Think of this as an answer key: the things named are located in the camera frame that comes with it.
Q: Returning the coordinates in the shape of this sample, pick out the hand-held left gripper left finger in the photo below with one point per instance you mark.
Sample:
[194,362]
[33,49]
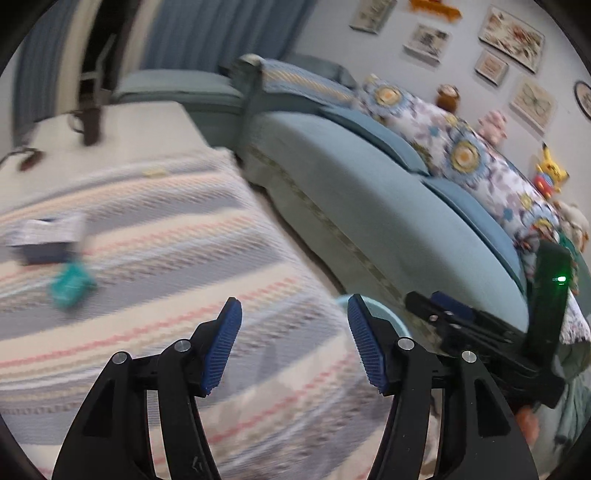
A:
[226,344]

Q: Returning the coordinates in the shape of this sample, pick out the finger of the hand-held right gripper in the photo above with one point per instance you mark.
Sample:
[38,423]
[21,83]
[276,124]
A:
[455,308]
[434,321]

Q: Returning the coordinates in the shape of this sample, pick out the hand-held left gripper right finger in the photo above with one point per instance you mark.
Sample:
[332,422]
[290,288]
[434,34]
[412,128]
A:
[364,344]

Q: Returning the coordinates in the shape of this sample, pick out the teal plastic basket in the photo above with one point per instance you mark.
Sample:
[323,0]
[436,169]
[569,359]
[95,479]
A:
[392,321]

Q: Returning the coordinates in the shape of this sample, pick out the person's right hand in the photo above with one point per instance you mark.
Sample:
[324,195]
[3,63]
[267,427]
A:
[526,427]

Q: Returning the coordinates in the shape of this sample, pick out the beige plush toy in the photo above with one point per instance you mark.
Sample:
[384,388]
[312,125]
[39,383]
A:
[570,224]

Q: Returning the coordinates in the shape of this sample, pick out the blue cushion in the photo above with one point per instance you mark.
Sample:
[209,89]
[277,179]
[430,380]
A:
[383,138]
[328,69]
[471,217]

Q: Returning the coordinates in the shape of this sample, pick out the floral pillow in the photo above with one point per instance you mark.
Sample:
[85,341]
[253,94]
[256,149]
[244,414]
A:
[397,101]
[471,157]
[531,217]

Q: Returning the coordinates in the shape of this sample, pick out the striped woven tablecloth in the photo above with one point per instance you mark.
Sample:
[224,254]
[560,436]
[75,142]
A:
[161,258]

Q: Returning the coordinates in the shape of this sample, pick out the yellow plush toy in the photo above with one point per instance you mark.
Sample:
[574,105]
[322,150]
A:
[551,168]

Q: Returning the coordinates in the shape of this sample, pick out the blue fabric sofa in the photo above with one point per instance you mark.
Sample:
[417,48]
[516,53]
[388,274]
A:
[369,184]

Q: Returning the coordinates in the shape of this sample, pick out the teal snack packet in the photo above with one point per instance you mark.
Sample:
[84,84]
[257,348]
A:
[69,284]

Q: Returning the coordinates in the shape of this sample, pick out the pink pig plush toy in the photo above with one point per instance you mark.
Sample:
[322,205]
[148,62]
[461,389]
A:
[493,125]

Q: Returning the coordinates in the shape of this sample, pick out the grey white medicine box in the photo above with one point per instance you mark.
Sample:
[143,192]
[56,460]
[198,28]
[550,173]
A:
[46,240]

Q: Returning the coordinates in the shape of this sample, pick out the brown jar toy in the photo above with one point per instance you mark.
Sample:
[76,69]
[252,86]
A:
[448,99]

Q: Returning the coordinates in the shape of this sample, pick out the light framed butterfly picture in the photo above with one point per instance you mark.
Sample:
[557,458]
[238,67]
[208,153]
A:
[532,105]

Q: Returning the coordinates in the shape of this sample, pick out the white coffee table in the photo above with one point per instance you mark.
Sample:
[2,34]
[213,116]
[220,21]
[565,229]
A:
[138,134]

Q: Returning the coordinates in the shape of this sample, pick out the patterned sofa armrest cover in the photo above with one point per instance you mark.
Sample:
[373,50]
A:
[304,83]

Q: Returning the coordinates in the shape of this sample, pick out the brown phone stand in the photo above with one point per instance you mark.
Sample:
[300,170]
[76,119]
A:
[30,159]

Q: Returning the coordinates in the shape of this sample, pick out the framed flower picture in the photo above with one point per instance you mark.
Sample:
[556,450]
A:
[511,39]

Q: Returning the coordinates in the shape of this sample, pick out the blue curtain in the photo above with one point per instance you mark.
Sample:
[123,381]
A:
[221,32]
[46,64]

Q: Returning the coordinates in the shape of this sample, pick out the round dark wall clock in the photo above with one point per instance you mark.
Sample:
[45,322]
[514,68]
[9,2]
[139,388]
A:
[584,99]

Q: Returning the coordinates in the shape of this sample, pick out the small brown picture frame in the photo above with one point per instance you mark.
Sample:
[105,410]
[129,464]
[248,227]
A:
[491,68]

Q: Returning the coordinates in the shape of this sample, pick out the white printed wall plaque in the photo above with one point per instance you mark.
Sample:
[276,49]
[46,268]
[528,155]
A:
[427,42]

